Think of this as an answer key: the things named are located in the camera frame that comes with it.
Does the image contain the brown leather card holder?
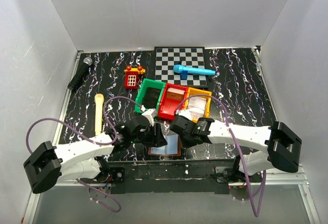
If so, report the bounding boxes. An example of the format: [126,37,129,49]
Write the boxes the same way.
[148,134,182,157]

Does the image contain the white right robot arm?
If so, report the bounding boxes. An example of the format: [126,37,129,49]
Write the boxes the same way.
[170,110,302,176]

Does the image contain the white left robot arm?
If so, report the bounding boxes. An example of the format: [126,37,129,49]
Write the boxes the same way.
[23,115,168,194]

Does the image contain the white cards in yellow bin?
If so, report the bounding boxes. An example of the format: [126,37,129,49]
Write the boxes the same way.
[188,96,207,119]

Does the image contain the black item in green bin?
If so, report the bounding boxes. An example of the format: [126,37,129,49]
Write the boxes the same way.
[141,87,161,109]

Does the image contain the red plastic bin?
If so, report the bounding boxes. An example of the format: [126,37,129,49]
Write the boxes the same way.
[158,83,188,120]

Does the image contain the yellow plastic bin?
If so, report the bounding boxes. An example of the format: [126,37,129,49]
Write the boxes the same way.
[185,87,212,123]

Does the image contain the brown box in red bin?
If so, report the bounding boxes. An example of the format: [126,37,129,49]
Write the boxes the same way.
[166,88,186,101]

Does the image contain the green plastic bin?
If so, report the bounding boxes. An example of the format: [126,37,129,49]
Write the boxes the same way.
[135,78,166,111]

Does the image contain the beige toy microphone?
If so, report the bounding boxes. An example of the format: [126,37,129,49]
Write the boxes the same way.
[94,93,105,136]

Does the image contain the red toy phone booth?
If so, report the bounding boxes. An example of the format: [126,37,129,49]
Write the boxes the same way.
[124,65,146,89]

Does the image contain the blue toy microphone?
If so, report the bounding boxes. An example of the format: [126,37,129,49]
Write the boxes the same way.
[173,65,216,80]

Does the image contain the black and white checkerboard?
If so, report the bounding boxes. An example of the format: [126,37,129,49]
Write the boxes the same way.
[154,47,209,88]

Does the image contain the black microphone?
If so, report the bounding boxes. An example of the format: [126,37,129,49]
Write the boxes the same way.
[67,57,93,93]

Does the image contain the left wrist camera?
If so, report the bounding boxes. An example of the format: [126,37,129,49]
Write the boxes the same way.
[142,109,157,126]

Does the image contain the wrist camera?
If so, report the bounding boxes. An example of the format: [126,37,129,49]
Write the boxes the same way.
[178,109,192,120]
[142,109,157,126]

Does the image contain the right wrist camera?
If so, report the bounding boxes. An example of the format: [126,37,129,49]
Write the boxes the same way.
[178,109,192,120]

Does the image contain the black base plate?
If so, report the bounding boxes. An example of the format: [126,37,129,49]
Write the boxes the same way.
[108,159,234,194]

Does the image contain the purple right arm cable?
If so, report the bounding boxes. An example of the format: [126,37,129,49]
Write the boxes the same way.
[175,95,267,217]

